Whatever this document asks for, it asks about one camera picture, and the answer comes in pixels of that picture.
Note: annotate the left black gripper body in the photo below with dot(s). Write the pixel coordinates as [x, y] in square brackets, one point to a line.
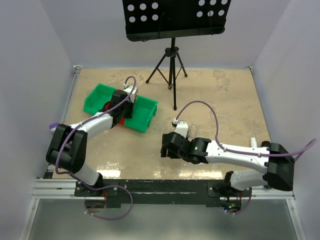
[126, 110]

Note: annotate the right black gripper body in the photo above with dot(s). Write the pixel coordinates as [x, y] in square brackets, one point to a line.
[183, 156]

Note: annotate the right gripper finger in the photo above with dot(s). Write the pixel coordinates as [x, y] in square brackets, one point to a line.
[163, 152]
[173, 153]

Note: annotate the red bin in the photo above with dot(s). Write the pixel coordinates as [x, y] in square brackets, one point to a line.
[122, 120]

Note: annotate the green bin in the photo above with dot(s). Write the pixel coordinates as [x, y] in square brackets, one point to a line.
[144, 109]
[99, 96]

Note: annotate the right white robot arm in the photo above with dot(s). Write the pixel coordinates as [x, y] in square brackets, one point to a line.
[264, 165]

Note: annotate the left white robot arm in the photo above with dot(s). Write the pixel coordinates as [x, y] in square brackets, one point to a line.
[68, 146]

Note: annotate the white tube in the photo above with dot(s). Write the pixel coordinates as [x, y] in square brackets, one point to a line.
[253, 142]

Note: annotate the purple holder box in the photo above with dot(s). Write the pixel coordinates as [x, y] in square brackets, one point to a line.
[53, 127]

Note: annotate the black music stand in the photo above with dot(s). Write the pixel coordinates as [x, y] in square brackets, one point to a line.
[147, 20]

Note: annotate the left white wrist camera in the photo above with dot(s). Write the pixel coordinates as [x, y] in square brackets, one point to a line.
[132, 92]

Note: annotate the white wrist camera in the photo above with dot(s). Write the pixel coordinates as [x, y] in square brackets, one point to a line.
[132, 92]
[180, 127]

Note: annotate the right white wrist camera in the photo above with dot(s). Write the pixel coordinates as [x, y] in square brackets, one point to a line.
[180, 127]

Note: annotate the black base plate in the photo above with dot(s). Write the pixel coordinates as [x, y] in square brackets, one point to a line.
[208, 193]

